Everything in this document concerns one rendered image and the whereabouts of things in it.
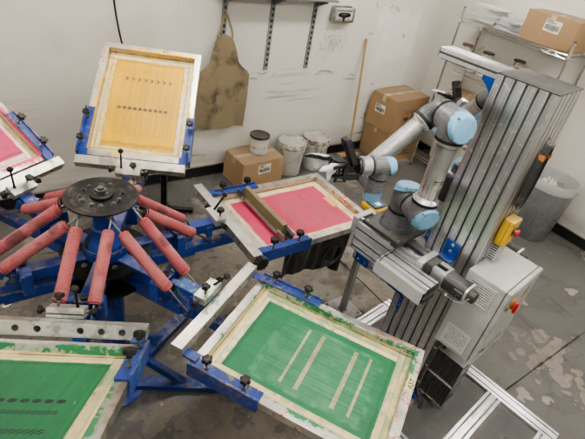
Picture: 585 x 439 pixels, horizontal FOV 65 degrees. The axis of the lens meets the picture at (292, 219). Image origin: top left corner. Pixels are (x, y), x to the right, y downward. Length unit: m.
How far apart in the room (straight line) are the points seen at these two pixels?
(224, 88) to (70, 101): 1.31
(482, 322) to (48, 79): 3.34
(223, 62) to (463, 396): 3.24
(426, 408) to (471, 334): 0.73
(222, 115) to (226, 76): 0.38
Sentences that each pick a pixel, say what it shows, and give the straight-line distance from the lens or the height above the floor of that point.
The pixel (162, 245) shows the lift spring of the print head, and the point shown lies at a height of 1.15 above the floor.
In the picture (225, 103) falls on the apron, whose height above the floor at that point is 0.79.
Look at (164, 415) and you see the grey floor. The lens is 2.87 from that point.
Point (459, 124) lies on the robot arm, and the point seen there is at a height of 1.87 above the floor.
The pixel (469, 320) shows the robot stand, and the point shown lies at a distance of 2.33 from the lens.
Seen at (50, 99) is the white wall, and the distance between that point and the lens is 4.05.
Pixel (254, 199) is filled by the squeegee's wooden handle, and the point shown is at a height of 1.04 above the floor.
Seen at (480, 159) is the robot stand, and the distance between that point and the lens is 2.10.
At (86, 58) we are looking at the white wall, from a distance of 4.00.
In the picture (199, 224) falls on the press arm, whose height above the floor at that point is 1.04.
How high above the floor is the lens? 2.44
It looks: 34 degrees down
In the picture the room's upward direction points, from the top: 11 degrees clockwise
